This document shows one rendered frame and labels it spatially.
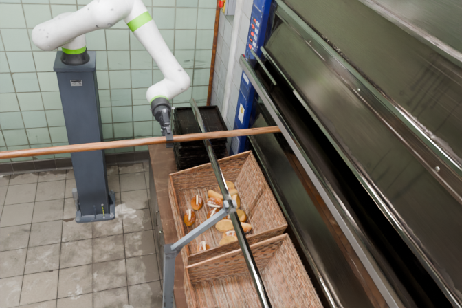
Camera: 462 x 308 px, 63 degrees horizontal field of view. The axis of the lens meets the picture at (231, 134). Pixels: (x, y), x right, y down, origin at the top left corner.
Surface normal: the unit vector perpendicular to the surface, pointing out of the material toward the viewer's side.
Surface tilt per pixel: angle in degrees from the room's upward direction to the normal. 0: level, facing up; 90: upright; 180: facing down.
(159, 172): 0
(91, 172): 90
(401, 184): 70
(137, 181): 0
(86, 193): 90
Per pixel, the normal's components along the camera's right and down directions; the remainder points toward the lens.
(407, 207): -0.86, -0.20
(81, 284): 0.12, -0.79
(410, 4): -0.96, 0.07
